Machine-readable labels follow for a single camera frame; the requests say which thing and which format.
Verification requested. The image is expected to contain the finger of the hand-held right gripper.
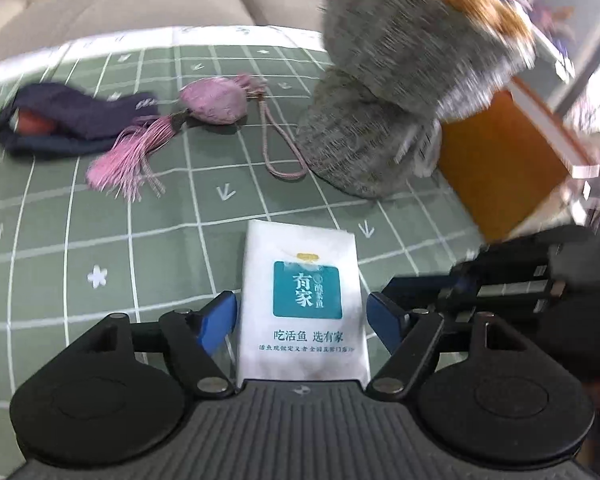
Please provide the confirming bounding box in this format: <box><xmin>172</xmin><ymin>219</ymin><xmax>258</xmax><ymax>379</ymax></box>
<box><xmin>381</xmin><ymin>275</ymin><xmax>462</xmax><ymax>314</ymax></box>
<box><xmin>449</xmin><ymin>241</ymin><xmax>552</xmax><ymax>284</ymax></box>

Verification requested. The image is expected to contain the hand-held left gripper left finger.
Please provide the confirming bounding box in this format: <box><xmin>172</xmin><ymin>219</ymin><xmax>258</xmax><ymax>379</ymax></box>
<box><xmin>77</xmin><ymin>290</ymin><xmax>239</xmax><ymax>397</ymax></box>

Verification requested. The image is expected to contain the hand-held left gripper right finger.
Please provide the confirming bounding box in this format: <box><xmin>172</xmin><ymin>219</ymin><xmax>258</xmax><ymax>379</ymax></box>
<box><xmin>366</xmin><ymin>291</ymin><xmax>529</xmax><ymax>397</ymax></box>

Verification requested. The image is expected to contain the white tissue pack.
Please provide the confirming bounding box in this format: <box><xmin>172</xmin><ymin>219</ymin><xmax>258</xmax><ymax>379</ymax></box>
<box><xmin>235</xmin><ymin>219</ymin><xmax>372</xmax><ymax>384</ymax></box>

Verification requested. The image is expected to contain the grey knit hat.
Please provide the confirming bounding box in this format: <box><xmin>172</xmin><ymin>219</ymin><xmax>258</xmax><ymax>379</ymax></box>
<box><xmin>295</xmin><ymin>0</ymin><xmax>532</xmax><ymax>200</ymax></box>

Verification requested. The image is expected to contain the brown teddy bear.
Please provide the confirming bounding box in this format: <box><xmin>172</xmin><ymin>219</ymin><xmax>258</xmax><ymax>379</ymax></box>
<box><xmin>409</xmin><ymin>0</ymin><xmax>537</xmax><ymax>47</ymax></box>

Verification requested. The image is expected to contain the pink sachet with tassel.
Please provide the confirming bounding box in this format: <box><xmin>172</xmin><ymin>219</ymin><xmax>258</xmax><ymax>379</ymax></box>
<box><xmin>85</xmin><ymin>73</ymin><xmax>309</xmax><ymax>204</ymax></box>

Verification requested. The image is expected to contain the navy cloth pouch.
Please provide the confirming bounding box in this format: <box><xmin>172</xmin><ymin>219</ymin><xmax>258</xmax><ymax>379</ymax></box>
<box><xmin>0</xmin><ymin>83</ymin><xmax>161</xmax><ymax>159</ymax></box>

